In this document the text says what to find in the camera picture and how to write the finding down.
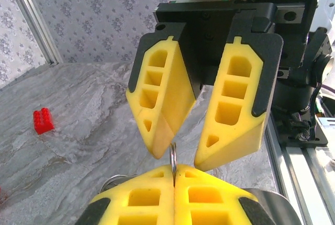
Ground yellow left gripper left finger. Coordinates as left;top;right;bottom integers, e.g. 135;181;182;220
74;164;175;225

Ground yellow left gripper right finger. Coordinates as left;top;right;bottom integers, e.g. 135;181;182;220
174;164;275;225

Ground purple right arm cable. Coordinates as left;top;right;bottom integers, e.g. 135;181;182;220
320;83;335;94

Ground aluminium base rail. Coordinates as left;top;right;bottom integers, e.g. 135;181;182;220
264;115;335;225

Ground aluminium frame post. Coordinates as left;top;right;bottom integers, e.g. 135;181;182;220
4;0;64;65

